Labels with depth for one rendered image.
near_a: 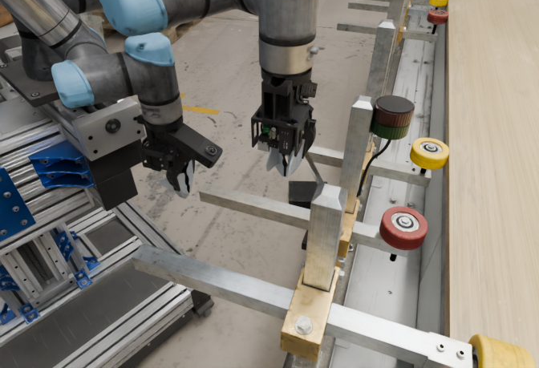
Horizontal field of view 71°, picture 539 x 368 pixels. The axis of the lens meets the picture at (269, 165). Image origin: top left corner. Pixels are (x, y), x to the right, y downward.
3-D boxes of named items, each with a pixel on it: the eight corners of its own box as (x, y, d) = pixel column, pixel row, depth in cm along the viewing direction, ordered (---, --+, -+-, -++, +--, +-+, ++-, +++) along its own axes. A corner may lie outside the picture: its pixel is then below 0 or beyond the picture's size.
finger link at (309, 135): (284, 155, 64) (285, 111, 58) (287, 150, 65) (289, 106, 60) (310, 161, 63) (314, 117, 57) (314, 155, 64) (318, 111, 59)
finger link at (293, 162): (276, 192, 64) (277, 149, 58) (287, 171, 68) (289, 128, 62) (293, 197, 63) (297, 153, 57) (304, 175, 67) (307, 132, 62)
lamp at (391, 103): (353, 207, 72) (372, 108, 58) (358, 188, 76) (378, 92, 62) (384, 215, 71) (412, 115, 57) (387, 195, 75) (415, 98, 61)
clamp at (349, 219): (320, 251, 74) (322, 234, 70) (334, 204, 83) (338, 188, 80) (349, 260, 72) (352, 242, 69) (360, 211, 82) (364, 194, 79)
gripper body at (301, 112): (249, 150, 58) (247, 78, 50) (269, 121, 64) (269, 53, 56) (297, 161, 56) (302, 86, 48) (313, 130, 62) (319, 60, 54)
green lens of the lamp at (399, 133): (367, 135, 61) (370, 123, 60) (373, 116, 66) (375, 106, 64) (406, 143, 60) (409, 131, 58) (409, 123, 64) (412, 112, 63)
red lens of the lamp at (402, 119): (370, 122, 60) (372, 110, 58) (375, 104, 64) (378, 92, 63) (410, 130, 58) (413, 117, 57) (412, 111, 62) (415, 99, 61)
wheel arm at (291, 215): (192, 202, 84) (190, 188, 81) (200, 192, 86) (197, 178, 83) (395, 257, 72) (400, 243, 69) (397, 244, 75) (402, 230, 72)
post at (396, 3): (361, 139, 123) (389, -8, 94) (363, 131, 127) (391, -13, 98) (375, 142, 122) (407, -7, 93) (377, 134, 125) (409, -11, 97)
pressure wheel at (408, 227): (369, 268, 73) (379, 229, 66) (374, 238, 79) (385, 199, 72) (411, 281, 71) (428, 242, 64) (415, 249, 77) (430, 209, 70)
